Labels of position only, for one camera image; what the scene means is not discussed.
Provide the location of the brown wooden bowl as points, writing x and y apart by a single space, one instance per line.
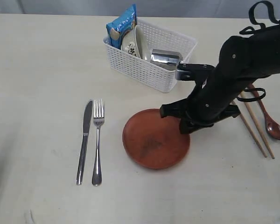
154 142

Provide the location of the blue snack bag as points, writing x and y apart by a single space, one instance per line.
118 28

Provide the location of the stainless steel cup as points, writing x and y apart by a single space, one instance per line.
166 59

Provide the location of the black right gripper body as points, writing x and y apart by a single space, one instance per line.
178 110

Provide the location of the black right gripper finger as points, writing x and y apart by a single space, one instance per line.
186 127

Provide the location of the silver metal fork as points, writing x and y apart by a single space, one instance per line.
98 120

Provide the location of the brown wooden spoon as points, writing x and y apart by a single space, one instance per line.
272 127

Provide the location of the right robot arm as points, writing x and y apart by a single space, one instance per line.
242 60

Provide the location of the silver table knife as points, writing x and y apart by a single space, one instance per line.
86 128

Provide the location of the white perforated plastic basket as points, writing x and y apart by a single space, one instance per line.
145 72

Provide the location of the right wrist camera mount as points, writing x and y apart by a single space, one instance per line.
193 72

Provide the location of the white floral ceramic dish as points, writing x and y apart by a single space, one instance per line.
135 44

